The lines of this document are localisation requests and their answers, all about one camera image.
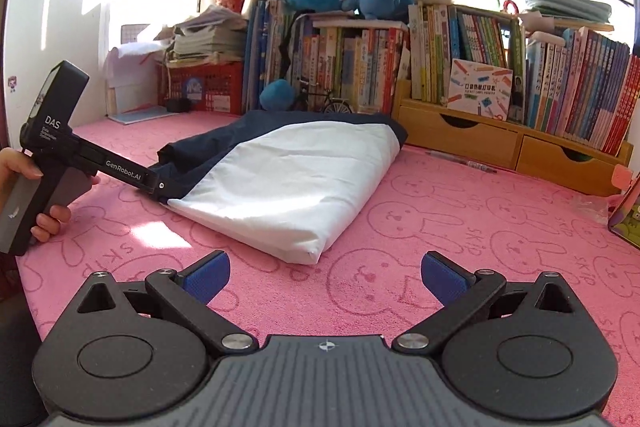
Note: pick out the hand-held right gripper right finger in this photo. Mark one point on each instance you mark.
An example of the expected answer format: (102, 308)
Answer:
(442, 279)

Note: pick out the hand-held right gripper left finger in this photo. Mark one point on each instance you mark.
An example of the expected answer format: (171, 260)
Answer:
(207, 277)

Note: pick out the navy and white jacket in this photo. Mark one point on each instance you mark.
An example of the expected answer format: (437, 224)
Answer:
(300, 177)

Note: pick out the person's left hand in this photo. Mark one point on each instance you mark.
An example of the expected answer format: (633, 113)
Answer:
(20, 164)

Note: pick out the pink rabbit-print mat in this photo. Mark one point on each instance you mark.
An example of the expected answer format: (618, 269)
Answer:
(425, 217)

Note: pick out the white paper sheet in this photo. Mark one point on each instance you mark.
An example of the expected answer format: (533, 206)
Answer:
(130, 72)

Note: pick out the light blue sheet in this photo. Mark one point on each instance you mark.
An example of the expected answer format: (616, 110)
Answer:
(140, 116)

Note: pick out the white grid panel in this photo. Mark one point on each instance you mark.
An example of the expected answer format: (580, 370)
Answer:
(135, 33)

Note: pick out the clear pen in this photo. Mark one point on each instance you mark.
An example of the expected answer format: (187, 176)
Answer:
(465, 163)

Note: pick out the small black box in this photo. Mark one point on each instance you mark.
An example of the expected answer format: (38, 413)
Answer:
(177, 105)

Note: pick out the wooden drawer organizer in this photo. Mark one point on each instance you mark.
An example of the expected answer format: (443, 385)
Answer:
(475, 142)

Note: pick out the red plastic crate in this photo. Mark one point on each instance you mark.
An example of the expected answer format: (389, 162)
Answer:
(220, 87)

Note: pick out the clear plastic wrapper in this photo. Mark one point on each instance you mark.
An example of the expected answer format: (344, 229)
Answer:
(592, 207)

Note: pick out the stack of paper workbooks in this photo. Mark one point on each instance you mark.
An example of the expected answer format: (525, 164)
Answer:
(210, 39)

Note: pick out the white pencil-print box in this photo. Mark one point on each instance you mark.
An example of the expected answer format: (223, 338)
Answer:
(480, 89)

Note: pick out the round blue plush ball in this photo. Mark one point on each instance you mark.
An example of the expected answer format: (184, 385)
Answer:
(277, 96)

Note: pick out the miniature bicycle model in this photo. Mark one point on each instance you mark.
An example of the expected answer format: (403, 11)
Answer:
(337, 107)

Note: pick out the row of tall blue books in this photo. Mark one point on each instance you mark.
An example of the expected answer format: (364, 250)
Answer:
(265, 57)

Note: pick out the row of colourful children's books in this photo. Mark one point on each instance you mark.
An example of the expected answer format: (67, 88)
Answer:
(350, 67)

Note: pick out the row of pink-spined books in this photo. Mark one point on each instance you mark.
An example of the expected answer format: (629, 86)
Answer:
(580, 87)

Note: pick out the red and white hook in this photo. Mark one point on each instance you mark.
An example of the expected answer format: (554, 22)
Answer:
(511, 0)

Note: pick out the small wall sticker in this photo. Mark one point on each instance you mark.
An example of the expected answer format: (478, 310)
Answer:
(13, 82)

